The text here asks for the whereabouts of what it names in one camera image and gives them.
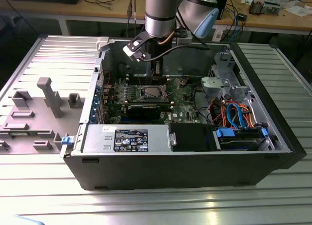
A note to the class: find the thin steel locking lever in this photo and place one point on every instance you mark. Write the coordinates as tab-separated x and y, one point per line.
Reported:
140	81

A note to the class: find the silver square CPU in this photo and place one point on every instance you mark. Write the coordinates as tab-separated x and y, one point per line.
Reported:
152	92

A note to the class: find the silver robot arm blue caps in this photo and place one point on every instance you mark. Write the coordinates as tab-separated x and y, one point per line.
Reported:
159	15

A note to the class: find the round silver coin battery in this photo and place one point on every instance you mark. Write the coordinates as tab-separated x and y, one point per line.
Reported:
183	83

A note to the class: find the grey case latch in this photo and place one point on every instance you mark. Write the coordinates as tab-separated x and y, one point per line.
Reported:
103	43

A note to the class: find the black graphics card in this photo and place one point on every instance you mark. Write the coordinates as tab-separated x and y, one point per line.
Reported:
143	111

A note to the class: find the green Dell motherboard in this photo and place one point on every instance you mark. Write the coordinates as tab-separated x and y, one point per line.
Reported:
185	105

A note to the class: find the silver metal drive cage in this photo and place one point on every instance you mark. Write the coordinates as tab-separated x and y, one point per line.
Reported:
214	84

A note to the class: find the black upright device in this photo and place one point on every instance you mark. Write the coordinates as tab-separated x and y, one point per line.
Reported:
223	5

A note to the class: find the wooden work desk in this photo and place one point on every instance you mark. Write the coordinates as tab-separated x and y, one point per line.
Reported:
73	10

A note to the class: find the small black adapter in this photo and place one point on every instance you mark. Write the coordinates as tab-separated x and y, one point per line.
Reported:
242	16

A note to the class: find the silver power supply unit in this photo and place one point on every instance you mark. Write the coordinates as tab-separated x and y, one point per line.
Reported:
97	137

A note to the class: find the copper wound transformer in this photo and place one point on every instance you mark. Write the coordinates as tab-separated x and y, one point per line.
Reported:
255	7

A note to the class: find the hard disk in blue carrier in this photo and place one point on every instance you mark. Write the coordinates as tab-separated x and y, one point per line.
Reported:
234	143

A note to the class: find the black and grey PC case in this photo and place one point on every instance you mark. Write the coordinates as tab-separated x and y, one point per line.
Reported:
170	171

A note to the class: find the grey electronic unit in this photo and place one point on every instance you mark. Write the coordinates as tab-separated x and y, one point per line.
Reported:
270	6

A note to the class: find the blue case latch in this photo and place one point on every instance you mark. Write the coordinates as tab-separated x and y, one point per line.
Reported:
67	140

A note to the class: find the grey plastic parts rack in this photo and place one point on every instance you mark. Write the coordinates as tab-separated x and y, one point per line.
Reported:
36	122

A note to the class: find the white paper sheet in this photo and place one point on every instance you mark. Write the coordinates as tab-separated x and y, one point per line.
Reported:
299	10

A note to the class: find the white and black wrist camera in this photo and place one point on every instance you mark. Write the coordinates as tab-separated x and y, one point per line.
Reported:
135	47

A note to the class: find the CPU socket with steel frame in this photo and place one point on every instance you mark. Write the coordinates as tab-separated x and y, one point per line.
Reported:
141	93

